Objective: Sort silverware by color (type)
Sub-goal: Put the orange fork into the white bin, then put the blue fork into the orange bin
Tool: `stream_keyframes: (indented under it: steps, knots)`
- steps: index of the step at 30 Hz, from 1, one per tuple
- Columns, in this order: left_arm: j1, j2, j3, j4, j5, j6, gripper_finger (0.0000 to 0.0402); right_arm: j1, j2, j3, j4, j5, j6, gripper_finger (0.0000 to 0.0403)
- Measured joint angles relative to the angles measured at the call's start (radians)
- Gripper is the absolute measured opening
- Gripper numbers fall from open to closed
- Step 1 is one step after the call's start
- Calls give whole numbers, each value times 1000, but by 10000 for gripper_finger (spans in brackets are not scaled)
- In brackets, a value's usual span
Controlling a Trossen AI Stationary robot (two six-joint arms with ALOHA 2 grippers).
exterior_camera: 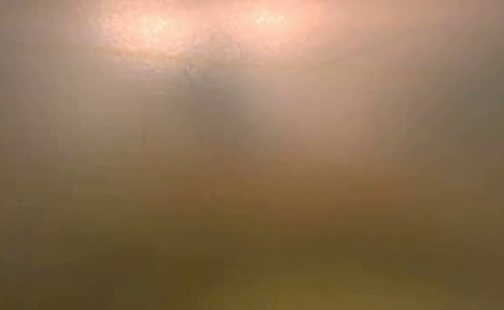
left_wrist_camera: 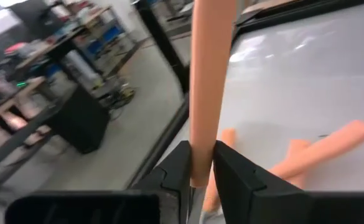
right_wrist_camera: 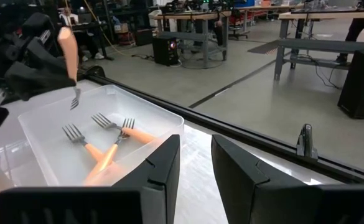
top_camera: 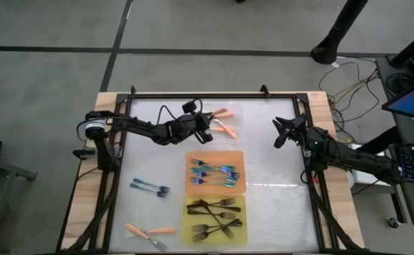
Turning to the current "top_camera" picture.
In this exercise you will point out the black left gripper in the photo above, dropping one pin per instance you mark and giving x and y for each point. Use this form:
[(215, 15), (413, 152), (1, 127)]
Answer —
[(190, 125)]

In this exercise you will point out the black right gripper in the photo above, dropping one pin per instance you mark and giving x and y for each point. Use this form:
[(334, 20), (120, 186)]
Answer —
[(298, 131)]

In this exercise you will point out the iridescent blue fork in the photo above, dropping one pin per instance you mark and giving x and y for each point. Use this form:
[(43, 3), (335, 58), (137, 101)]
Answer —
[(141, 187), (213, 182), (228, 176), (210, 171), (213, 165), (146, 183)]

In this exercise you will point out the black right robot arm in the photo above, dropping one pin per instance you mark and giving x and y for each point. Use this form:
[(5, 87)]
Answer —
[(351, 157)]

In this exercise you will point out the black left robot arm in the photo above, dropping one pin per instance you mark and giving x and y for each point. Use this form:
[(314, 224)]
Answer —
[(139, 126)]

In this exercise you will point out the clear plastic tray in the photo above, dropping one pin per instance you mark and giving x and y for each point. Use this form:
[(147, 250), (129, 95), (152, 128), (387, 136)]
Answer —
[(236, 122)]

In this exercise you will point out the orange mat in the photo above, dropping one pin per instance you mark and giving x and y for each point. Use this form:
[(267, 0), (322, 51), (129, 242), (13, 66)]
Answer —
[(240, 156)]

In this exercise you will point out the black fork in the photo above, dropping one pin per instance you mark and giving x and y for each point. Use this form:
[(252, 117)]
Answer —
[(228, 215), (213, 217), (199, 228), (224, 208), (199, 237), (228, 202)]

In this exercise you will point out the yellow mat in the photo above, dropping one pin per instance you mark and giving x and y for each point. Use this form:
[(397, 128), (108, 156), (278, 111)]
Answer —
[(189, 237)]

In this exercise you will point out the cart caster wheel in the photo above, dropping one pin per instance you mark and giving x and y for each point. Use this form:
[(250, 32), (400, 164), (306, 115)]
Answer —
[(393, 222)]

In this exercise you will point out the grey metal cart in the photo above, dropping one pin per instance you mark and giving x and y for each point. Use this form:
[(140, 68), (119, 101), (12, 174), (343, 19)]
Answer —
[(1, 170)]

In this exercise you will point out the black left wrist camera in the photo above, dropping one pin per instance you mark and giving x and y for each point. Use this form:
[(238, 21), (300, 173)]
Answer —
[(189, 107)]

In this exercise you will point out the black aluminium table frame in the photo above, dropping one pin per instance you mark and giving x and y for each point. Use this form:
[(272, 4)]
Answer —
[(210, 96)]

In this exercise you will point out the black frame clip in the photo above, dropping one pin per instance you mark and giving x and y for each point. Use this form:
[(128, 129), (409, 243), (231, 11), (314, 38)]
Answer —
[(133, 89), (264, 90)]

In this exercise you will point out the black stand post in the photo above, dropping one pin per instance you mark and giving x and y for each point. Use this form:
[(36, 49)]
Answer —
[(337, 32), (412, 47)]

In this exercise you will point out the small black clamp mount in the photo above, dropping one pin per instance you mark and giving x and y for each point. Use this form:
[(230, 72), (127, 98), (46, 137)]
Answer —
[(83, 153)]

